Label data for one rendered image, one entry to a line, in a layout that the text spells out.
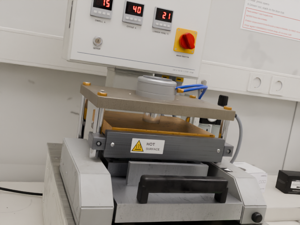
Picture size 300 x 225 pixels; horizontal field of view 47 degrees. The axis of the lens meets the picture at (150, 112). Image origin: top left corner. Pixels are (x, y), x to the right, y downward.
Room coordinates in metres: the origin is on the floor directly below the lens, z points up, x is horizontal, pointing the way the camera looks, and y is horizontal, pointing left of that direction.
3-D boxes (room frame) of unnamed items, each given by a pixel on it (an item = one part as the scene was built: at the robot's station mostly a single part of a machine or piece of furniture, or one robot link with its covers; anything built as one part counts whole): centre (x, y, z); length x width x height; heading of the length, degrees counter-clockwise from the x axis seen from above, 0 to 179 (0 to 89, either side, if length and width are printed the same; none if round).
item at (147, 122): (0.70, -0.01, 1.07); 0.22 x 0.17 x 0.10; 111
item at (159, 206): (0.66, -0.02, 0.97); 0.30 x 0.22 x 0.08; 21
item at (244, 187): (0.68, -0.16, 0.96); 0.26 x 0.05 x 0.07; 21
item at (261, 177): (1.15, -0.30, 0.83); 0.23 x 0.12 x 0.07; 121
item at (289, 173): (1.22, -0.55, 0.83); 0.09 x 0.06 x 0.07; 104
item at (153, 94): (0.74, -0.01, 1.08); 0.31 x 0.24 x 0.13; 111
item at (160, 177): (0.53, -0.07, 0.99); 0.15 x 0.02 x 0.04; 111
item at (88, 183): (0.59, 0.10, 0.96); 0.25 x 0.05 x 0.07; 21
